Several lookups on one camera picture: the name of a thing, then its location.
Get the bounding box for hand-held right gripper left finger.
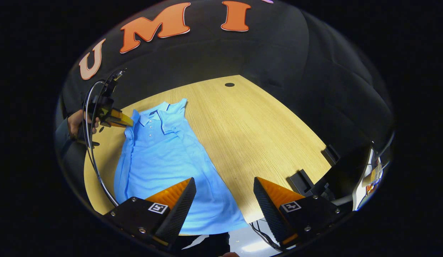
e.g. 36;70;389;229
103;177;197;250

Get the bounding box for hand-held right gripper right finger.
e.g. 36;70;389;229
253;177;352;250

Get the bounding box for light blue T-shirt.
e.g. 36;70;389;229
114;98;249;236

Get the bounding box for person's dark trousers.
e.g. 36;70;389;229
170;233;231;257

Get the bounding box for black floor cable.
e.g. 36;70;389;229
249;218;279;250

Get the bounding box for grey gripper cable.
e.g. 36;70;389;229
82;80;120;207

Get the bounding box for black table bracket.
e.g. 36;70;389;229
287;169;316;196
321;144;340;166

